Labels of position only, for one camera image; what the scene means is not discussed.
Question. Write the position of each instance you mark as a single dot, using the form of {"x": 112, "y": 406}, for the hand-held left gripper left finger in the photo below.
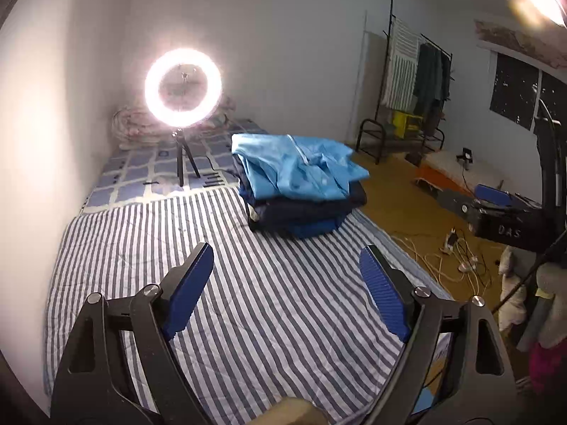
{"x": 190, "y": 283}

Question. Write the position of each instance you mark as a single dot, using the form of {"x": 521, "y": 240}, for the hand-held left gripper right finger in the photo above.
{"x": 385, "y": 294}

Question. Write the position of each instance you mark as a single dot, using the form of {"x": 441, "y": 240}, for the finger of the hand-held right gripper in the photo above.
{"x": 491, "y": 195}
{"x": 456, "y": 203}

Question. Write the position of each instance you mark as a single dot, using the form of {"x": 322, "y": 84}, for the light blue work coat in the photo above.
{"x": 292, "y": 164}

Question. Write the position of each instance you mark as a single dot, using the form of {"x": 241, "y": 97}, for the stack of dark folded clothes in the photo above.
{"x": 301, "y": 212}

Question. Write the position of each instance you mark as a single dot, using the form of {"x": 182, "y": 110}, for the black clothes rack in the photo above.
{"x": 392, "y": 53}

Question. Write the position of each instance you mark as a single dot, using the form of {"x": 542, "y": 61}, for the person's right hand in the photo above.
{"x": 549, "y": 301}

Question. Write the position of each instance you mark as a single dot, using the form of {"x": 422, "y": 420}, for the white floor pillow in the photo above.
{"x": 460, "y": 172}

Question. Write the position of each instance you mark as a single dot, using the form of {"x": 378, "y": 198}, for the orange mat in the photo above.
{"x": 432, "y": 179}

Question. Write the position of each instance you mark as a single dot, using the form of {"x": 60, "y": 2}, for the small black charger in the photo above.
{"x": 466, "y": 157}

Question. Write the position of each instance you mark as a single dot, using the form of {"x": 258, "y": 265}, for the black upright stand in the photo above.
{"x": 548, "y": 155}

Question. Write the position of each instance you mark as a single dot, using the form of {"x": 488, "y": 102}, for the blue white striped bedsheet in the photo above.
{"x": 265, "y": 301}

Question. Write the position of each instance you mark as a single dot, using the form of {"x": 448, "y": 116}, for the yellow box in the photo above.
{"x": 407, "y": 124}

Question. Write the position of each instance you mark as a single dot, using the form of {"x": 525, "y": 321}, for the royal blue folded garment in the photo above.
{"x": 314, "y": 229}

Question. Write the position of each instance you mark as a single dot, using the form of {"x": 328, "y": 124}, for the window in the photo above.
{"x": 514, "y": 84}

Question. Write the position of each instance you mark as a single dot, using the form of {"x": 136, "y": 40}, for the black tripod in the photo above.
{"x": 180, "y": 159}

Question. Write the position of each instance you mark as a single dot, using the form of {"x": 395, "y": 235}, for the dark green hanging garment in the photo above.
{"x": 429, "y": 79}

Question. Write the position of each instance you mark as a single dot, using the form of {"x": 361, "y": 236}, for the white striped hanging towel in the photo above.
{"x": 401, "y": 66}

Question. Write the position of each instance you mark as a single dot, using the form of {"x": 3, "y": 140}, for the white leaning board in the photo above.
{"x": 374, "y": 71}

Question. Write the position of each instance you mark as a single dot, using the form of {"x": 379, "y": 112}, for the floral blanket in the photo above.
{"x": 128, "y": 128}

